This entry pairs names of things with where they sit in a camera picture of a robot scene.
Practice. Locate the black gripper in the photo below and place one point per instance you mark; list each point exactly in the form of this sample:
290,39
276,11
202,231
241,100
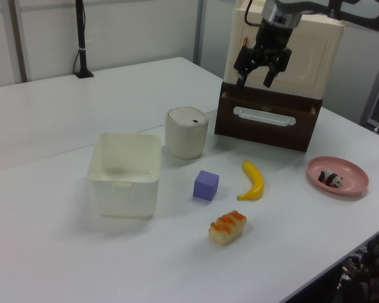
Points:
274,39

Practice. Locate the cream plastic box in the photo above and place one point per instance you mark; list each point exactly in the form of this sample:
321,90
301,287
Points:
126,195

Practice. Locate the cream plastic cabinet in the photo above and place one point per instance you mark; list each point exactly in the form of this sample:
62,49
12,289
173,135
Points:
309,57

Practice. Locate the brown wooden drawer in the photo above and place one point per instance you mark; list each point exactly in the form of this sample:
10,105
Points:
265,135

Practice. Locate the beige lidded trash can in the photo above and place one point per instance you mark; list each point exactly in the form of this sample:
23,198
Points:
186,139

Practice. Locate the yellow toy banana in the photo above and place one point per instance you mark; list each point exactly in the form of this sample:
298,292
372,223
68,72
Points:
256,180

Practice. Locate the panda figurine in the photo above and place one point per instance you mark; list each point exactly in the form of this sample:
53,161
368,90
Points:
330,178

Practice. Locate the purple cube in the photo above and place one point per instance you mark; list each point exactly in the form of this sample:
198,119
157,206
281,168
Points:
205,186

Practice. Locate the pink plate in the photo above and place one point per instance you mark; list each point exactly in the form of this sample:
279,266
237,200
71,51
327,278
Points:
350,176

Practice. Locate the toy bread with orange topping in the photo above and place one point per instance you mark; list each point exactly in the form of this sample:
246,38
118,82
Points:
227,228

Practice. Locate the black table clamp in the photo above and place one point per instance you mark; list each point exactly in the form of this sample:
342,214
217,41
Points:
81,38

